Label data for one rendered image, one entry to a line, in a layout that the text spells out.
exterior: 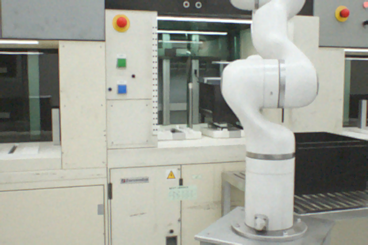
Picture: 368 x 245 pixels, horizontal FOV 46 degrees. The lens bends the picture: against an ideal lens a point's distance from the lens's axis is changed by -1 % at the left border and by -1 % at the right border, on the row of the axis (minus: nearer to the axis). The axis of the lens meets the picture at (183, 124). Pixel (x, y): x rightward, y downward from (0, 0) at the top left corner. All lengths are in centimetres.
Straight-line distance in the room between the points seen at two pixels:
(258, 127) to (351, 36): 112
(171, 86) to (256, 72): 164
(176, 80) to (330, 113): 102
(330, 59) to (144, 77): 83
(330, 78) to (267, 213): 106
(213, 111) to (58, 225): 83
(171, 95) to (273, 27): 155
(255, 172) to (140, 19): 87
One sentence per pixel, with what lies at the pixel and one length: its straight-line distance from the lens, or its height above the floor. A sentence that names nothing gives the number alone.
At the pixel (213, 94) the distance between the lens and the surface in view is 198.
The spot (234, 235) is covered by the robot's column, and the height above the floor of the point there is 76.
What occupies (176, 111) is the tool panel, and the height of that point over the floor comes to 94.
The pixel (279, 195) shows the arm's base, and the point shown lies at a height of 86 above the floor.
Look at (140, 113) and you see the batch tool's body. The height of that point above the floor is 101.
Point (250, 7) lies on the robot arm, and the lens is 136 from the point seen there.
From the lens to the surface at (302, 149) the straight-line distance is 144.
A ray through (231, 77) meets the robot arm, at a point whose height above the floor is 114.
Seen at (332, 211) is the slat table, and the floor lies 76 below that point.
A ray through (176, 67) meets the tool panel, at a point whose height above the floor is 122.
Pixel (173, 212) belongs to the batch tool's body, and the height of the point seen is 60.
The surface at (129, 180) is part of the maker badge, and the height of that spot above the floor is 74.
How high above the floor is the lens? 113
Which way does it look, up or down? 6 degrees down
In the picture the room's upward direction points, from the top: straight up
